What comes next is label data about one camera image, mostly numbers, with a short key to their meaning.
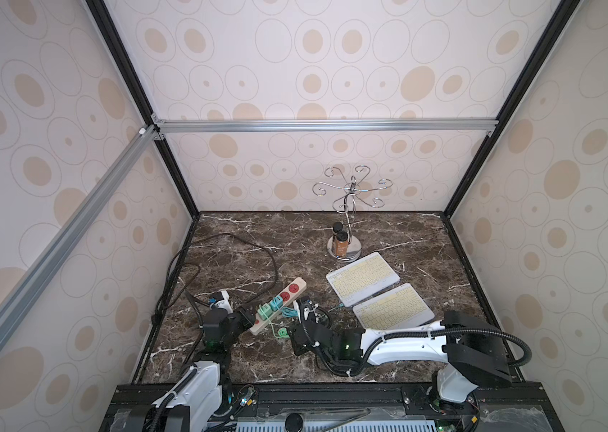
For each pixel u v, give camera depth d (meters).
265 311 0.83
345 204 0.92
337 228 1.00
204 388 0.56
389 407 0.73
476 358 0.43
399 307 0.92
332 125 0.92
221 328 0.65
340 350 0.59
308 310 0.68
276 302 0.85
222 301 0.79
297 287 0.94
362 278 0.99
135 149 0.80
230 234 1.13
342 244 0.97
